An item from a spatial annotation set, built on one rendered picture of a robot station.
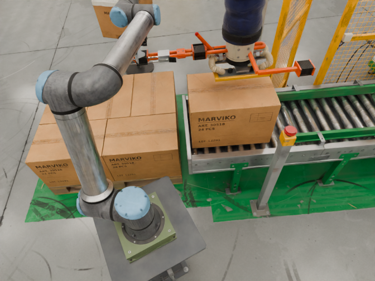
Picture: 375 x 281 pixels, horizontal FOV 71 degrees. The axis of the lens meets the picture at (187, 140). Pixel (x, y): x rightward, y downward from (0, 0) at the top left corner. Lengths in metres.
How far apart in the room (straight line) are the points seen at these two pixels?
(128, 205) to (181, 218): 0.42
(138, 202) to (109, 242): 0.42
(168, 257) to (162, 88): 1.60
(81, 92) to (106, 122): 1.46
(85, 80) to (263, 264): 1.86
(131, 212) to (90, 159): 0.29
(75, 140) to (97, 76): 0.27
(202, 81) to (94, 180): 1.11
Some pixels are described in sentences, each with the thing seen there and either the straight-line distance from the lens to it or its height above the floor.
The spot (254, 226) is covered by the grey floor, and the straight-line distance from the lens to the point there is 2.36.
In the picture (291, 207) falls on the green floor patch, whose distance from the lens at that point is 2.51.
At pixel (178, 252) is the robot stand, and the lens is 1.48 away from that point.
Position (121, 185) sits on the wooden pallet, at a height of 0.07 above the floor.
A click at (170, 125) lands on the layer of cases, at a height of 0.54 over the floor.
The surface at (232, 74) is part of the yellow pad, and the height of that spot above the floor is 1.16.
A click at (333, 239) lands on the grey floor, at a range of 2.52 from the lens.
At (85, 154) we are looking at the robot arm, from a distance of 1.10.
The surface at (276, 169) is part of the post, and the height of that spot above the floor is 0.67.
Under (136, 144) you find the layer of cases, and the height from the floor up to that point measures 0.54.
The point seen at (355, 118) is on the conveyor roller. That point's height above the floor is 0.55.
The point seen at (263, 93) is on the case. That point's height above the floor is 0.95.
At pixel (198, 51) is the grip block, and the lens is 1.65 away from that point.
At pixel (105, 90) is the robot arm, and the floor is 1.62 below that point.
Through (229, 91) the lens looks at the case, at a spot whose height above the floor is 0.95.
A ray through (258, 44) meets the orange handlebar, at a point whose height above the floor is 1.26.
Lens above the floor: 2.18
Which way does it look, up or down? 52 degrees down
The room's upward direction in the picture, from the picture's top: 4 degrees counter-clockwise
